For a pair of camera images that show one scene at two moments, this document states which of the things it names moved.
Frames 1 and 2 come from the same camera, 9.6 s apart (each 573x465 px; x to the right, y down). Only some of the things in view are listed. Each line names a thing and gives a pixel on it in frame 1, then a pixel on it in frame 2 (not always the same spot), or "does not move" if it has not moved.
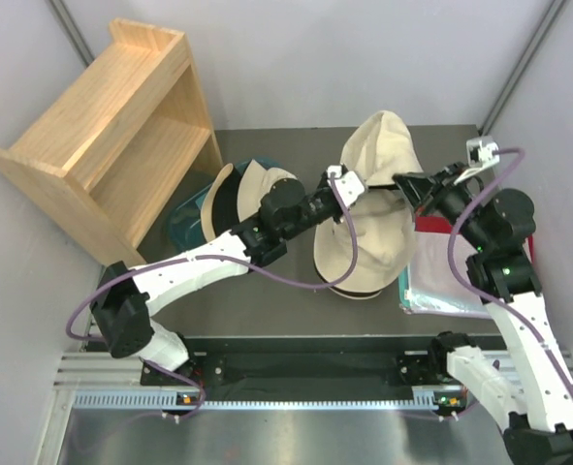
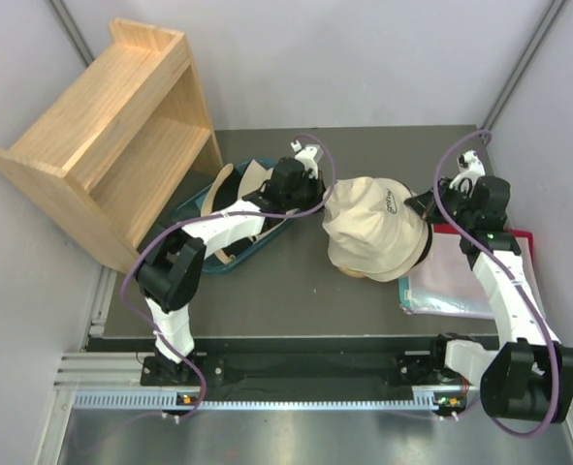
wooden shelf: (115, 158) does not move
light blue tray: (403, 284) does not move
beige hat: (381, 148) to (371, 230)
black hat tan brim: (235, 195) does not move
